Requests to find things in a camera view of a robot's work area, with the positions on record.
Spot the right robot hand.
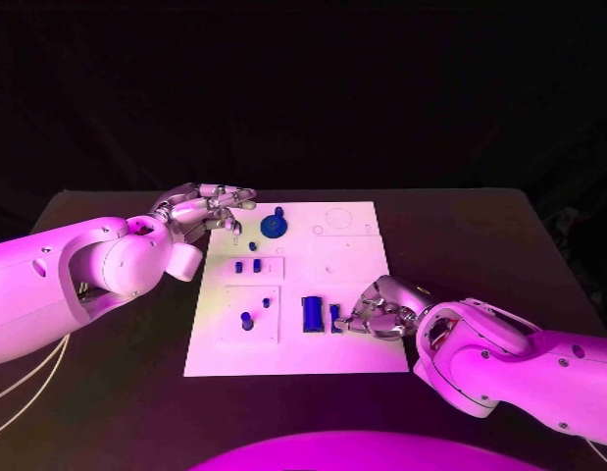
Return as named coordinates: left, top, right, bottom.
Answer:
left=334, top=274, right=442, bottom=340

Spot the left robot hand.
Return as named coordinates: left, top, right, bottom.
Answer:
left=148, top=183, right=260, bottom=244

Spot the white task board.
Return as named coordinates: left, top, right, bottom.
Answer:
left=184, top=200, right=412, bottom=379

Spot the long blue cylinder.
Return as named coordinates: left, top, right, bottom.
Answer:
left=301, top=295, right=328, bottom=335

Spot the blue gear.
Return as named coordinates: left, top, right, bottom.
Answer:
left=260, top=206, right=291, bottom=239

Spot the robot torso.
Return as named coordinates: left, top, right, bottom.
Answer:
left=190, top=430, right=550, bottom=471

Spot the white cable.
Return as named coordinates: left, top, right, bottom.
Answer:
left=585, top=437, right=607, bottom=471
left=0, top=334, right=72, bottom=457
left=0, top=340, right=66, bottom=419

